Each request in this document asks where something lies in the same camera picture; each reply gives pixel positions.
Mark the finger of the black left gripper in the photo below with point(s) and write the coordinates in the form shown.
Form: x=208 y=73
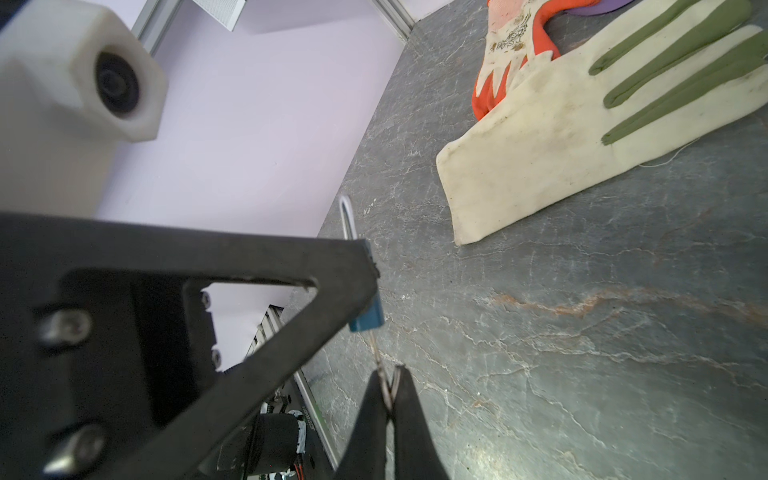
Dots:
x=107 y=367

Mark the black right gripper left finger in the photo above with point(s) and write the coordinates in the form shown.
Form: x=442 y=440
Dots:
x=365 y=455

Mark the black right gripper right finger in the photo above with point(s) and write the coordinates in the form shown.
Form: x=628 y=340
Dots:
x=415 y=453

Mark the small blue padlock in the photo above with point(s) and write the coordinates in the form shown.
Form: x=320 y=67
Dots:
x=370 y=315

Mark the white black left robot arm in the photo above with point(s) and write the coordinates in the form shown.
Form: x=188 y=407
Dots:
x=270 y=444

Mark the small white mesh basket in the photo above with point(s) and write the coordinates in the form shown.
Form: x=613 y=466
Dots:
x=225 y=12

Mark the red white work glove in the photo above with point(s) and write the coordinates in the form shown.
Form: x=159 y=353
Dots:
x=516 y=34

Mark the cream green work glove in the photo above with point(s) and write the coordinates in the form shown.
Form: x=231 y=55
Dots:
x=656 y=78

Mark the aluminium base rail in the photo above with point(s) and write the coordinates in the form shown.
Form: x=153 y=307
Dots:
x=321 y=456

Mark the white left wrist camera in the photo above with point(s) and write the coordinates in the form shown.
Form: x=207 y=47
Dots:
x=75 y=83

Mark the aluminium frame corner post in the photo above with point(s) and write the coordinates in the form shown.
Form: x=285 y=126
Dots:
x=397 y=16

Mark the purple trowel pink handle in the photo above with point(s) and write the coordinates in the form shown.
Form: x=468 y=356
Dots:
x=600 y=8

